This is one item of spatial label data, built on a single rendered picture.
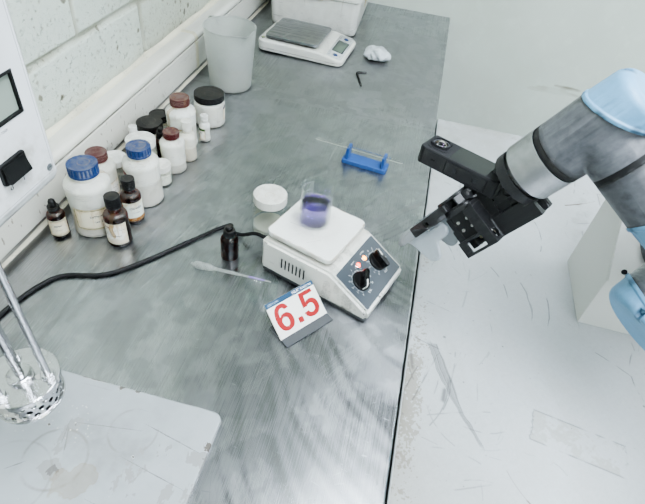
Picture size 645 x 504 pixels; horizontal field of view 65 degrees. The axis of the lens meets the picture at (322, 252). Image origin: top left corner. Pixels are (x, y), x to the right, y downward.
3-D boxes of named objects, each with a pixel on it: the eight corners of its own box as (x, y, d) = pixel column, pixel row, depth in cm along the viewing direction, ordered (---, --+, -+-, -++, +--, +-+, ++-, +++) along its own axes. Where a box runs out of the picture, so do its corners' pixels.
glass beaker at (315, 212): (309, 238, 80) (314, 197, 75) (290, 218, 83) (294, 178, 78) (339, 226, 83) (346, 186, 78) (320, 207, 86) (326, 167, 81)
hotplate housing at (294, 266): (399, 277, 88) (410, 243, 83) (364, 326, 79) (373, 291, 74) (292, 224, 95) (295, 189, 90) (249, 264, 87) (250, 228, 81)
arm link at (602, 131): (673, 140, 47) (617, 67, 48) (569, 198, 56) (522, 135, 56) (687, 119, 52) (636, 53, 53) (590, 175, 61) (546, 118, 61)
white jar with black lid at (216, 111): (204, 131, 115) (203, 102, 110) (189, 118, 118) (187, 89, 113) (230, 124, 118) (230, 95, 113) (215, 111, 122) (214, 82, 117)
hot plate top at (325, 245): (366, 226, 85) (367, 221, 84) (329, 267, 77) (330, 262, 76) (306, 197, 89) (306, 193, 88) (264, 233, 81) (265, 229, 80)
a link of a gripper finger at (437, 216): (411, 241, 70) (460, 208, 64) (404, 232, 70) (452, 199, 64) (425, 230, 74) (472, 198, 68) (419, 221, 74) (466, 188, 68)
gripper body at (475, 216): (463, 261, 68) (538, 220, 59) (424, 209, 68) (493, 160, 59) (487, 238, 73) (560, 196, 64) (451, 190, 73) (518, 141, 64)
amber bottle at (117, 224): (115, 231, 89) (104, 186, 82) (136, 235, 89) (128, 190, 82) (104, 246, 86) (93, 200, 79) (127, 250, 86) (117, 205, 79)
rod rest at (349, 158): (388, 167, 112) (391, 153, 110) (384, 175, 110) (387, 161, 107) (345, 154, 114) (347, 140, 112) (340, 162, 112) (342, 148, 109)
